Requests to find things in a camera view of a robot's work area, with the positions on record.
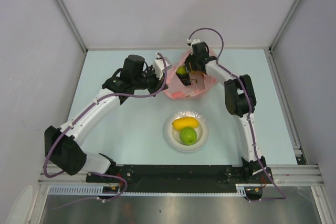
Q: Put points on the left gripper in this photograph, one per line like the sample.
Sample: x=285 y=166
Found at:
x=158 y=84

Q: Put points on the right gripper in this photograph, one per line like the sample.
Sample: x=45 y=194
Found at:
x=189 y=59

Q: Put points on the green fake pear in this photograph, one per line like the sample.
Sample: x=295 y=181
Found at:
x=181 y=70

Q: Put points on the yellow fake mango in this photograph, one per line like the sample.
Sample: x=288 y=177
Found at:
x=184 y=122

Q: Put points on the white paper plate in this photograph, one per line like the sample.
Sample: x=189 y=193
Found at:
x=172 y=136

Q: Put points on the green fake apple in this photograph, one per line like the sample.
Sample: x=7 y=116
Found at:
x=188 y=136

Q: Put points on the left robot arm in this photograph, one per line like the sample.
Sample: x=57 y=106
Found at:
x=63 y=144

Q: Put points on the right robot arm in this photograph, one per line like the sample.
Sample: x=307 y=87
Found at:
x=240 y=101

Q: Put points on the dark fake grapes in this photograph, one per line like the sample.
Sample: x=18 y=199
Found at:
x=187 y=80

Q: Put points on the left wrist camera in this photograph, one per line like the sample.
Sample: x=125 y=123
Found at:
x=161 y=65

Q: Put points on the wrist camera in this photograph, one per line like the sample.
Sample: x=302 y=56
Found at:
x=161 y=65
x=191 y=42

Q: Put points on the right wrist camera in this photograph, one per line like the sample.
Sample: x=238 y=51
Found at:
x=191 y=42

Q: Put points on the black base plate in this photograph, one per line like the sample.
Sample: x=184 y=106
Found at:
x=190 y=179

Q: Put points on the white cable duct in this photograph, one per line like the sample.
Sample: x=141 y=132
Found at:
x=108 y=191

